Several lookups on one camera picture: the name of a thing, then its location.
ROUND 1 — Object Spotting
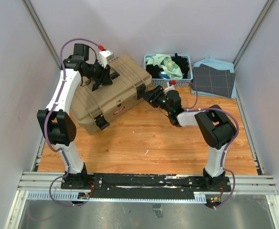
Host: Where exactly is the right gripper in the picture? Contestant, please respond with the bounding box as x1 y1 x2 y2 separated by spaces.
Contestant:
139 85 172 114

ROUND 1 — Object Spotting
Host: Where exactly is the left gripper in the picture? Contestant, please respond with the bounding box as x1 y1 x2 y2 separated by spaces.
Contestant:
84 60 114 86

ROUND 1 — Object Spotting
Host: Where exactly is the tan plastic tool box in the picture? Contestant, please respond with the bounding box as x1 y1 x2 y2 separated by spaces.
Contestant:
70 54 152 135

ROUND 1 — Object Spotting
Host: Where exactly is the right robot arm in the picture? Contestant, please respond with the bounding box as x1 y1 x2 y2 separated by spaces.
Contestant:
142 86 239 191

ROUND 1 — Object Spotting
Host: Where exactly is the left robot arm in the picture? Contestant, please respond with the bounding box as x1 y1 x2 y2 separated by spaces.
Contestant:
37 39 114 189

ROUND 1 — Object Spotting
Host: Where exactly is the blue plastic basket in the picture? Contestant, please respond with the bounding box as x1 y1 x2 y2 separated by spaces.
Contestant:
151 55 193 87

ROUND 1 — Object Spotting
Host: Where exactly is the black cloth in basket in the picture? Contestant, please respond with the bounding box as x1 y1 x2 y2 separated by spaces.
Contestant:
149 53 189 78

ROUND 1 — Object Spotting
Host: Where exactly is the green patterned cloth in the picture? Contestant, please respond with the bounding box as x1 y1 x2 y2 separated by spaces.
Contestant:
145 54 183 80

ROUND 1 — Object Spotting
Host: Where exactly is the grey checked folded cloth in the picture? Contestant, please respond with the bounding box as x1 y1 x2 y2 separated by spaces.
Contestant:
192 64 236 98

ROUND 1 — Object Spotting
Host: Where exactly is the light blue folded cloth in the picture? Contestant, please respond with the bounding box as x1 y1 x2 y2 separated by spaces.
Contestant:
192 57 237 99

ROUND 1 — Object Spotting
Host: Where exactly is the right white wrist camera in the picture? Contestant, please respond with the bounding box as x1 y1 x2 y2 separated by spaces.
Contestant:
164 80 176 94

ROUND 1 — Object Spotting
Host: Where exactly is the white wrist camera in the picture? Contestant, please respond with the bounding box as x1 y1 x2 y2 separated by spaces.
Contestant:
164 80 176 94
99 50 114 68

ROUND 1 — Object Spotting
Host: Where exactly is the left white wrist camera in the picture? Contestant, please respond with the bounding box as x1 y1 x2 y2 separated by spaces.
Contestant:
99 50 114 68

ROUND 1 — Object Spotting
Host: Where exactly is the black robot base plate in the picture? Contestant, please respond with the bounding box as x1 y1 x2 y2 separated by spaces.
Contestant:
61 173 232 201

